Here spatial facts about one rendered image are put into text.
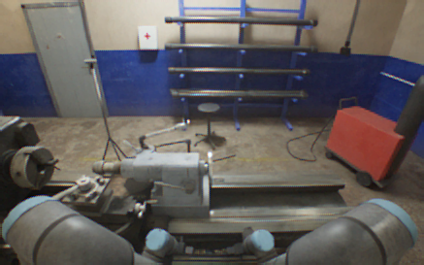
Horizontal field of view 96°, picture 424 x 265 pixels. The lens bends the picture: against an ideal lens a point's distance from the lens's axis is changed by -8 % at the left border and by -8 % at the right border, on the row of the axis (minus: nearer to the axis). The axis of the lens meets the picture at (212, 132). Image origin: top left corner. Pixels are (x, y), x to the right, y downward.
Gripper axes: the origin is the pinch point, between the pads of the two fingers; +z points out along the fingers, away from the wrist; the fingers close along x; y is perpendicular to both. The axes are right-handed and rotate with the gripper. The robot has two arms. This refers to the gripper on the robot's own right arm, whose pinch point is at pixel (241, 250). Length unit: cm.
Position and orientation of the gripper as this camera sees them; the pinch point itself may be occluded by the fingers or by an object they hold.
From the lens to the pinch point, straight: 131.8
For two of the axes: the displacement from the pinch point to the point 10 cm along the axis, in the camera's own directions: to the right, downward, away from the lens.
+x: 9.8, 0.3, 2.0
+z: -1.8, 6.0, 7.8
